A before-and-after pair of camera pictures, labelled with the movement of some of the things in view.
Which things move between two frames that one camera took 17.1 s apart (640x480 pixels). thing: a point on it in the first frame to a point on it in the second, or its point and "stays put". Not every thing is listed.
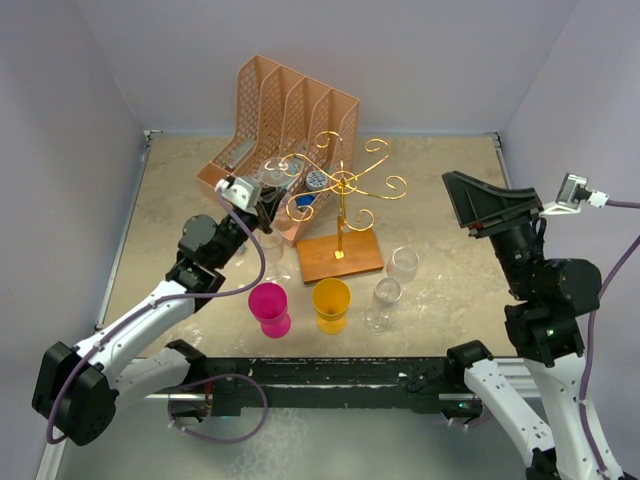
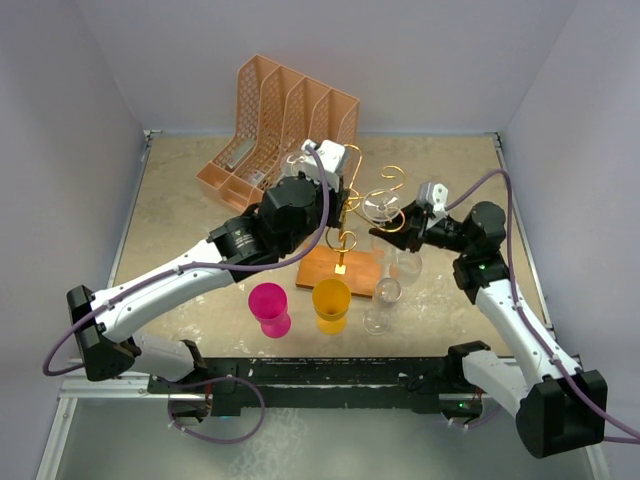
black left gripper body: [262, 216] to [335, 199]
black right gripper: [476, 202] to [414, 230]
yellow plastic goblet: [331, 301] stays put
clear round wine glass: [402, 264] stays put
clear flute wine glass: [272, 244] to [382, 206]
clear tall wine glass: [274, 171] to [292, 163]
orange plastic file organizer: [297, 137] stays put
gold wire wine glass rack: [344, 254] to [378, 207]
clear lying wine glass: [387, 291] stays put
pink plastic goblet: [268, 304] stays put
